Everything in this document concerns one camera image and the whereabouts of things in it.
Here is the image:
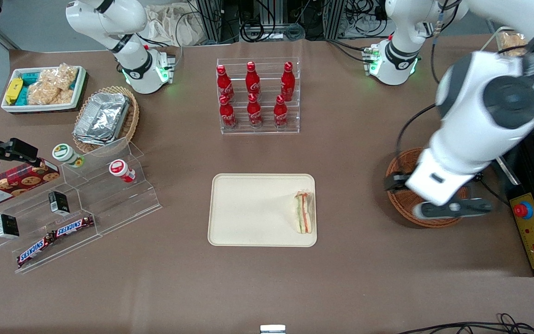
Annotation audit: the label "red tartan cookie box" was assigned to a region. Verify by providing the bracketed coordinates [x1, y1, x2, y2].
[0, 159, 61, 209]

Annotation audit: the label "triangular sandwich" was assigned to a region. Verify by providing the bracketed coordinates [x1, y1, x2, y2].
[293, 190, 315, 234]

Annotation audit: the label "oval tan wicker basket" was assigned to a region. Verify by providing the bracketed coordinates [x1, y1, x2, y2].
[72, 85, 140, 154]

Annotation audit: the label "small black box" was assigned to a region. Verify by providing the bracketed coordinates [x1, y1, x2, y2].
[48, 191, 70, 217]
[0, 213, 20, 239]

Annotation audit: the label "red lid white cup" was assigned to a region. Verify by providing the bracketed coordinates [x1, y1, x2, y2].
[108, 159, 136, 183]

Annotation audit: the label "white rectangular bin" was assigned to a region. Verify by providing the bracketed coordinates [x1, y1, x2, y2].
[1, 65, 87, 113]

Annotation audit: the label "white wire rack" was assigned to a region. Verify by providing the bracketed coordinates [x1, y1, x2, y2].
[479, 26, 533, 54]

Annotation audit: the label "beige rectangular tray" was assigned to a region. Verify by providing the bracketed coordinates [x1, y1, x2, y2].
[208, 173, 318, 248]

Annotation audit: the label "red emergency stop button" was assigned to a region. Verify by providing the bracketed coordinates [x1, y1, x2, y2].
[513, 202, 534, 219]

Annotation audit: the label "black appliance with steel pans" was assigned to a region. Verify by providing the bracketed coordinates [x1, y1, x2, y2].
[495, 134, 534, 216]

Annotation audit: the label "round brown wicker basket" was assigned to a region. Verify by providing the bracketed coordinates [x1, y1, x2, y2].
[386, 148, 470, 229]

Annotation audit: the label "black floor cable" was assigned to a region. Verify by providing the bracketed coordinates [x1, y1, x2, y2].
[396, 313, 534, 334]

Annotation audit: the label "green lid white cup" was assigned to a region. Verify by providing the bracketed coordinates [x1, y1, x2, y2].
[52, 143, 85, 168]

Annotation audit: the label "aluminium foil container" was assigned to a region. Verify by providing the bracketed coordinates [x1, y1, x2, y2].
[73, 92, 131, 146]

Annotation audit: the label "brown Snickers bar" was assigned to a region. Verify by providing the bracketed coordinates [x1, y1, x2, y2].
[16, 233, 57, 269]
[52, 215, 95, 239]

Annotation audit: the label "yellow snack packet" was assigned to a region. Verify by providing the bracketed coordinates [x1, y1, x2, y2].
[5, 77, 24, 105]

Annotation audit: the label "bag of rice crackers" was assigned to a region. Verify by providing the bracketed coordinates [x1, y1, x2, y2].
[26, 64, 79, 106]

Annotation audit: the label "red cola bottle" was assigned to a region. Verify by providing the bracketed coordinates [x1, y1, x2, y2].
[219, 95, 238, 130]
[246, 61, 261, 96]
[273, 95, 289, 128]
[216, 64, 235, 103]
[280, 62, 296, 102]
[247, 93, 263, 128]

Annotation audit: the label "clear acrylic bottle rack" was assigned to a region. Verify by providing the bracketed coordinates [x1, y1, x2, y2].
[216, 58, 300, 135]

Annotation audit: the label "clear bag of crackers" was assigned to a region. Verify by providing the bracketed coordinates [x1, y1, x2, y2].
[499, 31, 528, 52]

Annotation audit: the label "crumpled white cloth bag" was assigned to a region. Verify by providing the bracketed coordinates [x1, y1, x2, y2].
[146, 4, 204, 47]

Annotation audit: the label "black base cables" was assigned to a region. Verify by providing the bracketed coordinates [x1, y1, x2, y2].
[326, 38, 372, 64]

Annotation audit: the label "clear acrylic stepped shelf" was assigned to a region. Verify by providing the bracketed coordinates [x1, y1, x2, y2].
[0, 137, 163, 275]

